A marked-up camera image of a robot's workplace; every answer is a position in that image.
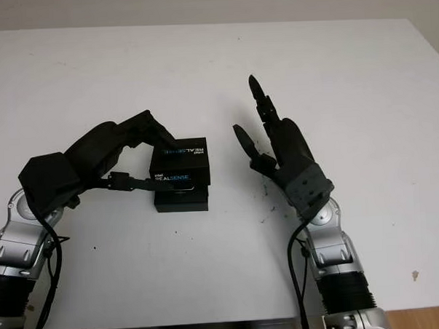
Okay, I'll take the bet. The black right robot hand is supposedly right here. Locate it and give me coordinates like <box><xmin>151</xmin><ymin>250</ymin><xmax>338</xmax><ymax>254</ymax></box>
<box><xmin>229</xmin><ymin>71</ymin><xmax>320</xmax><ymax>187</ymax></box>

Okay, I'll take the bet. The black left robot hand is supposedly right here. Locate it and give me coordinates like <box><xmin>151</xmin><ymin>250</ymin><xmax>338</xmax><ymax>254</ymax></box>
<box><xmin>61</xmin><ymin>108</ymin><xmax>181</xmax><ymax>197</ymax></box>

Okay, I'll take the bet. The black RealSense box lid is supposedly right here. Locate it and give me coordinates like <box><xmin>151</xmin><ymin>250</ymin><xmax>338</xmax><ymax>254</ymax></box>
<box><xmin>148</xmin><ymin>137</ymin><xmax>210</xmax><ymax>193</ymax></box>

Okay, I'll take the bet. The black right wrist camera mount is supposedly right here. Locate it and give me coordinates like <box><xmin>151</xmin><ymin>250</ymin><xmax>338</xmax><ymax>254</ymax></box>
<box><xmin>276</xmin><ymin>162</ymin><xmax>336</xmax><ymax>222</ymax></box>

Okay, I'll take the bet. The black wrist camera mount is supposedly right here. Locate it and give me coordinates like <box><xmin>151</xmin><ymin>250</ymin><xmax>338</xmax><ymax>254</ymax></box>
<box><xmin>17</xmin><ymin>149</ymin><xmax>83</xmax><ymax>220</ymax></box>
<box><xmin>276</xmin><ymin>162</ymin><xmax>336</xmax><ymax>222</ymax></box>

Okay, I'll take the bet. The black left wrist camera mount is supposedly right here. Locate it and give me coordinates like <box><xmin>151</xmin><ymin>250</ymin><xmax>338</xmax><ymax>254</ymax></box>
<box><xmin>17</xmin><ymin>149</ymin><xmax>83</xmax><ymax>220</ymax></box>

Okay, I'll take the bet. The black camera box base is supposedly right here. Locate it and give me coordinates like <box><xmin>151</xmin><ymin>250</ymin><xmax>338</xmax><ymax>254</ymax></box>
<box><xmin>153</xmin><ymin>184</ymin><xmax>210</xmax><ymax>215</ymax></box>

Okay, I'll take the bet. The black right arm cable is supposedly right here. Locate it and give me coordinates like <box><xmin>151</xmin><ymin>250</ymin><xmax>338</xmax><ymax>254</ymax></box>
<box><xmin>285</xmin><ymin>223</ymin><xmax>313</xmax><ymax>329</ymax></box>

